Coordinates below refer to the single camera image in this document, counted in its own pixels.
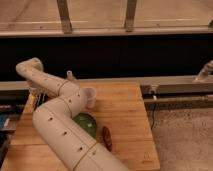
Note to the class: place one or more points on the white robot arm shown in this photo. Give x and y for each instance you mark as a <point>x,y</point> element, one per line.
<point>53,120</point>

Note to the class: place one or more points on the clear plastic bottle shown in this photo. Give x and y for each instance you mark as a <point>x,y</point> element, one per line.
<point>70,76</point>

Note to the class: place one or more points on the white ceramic cup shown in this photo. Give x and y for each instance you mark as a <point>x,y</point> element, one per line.
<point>91,97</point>

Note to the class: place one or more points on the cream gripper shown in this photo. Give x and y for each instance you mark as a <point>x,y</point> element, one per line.
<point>36,91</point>

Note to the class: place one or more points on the green ceramic bowl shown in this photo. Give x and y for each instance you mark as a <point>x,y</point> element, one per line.
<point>87,123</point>

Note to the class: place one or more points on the red brown chili pepper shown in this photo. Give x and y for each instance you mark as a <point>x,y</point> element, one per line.
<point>107,138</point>

